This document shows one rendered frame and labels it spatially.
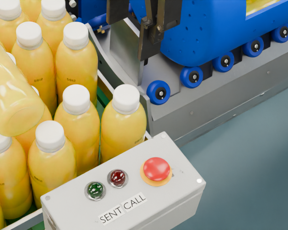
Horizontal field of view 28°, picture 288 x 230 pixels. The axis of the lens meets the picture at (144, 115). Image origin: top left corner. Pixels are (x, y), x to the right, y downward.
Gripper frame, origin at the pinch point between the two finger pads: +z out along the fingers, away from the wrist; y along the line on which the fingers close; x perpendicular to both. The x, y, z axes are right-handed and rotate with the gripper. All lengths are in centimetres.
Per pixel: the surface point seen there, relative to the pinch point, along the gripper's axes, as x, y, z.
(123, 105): 1.2, -0.9, 15.8
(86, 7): -27, 56, 58
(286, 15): -35.3, 2.4, 18.8
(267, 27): -31.4, 2.6, 20.1
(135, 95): -1.2, -0.4, 15.6
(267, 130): -88, 25, 126
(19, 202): 18.6, 0.7, 31.2
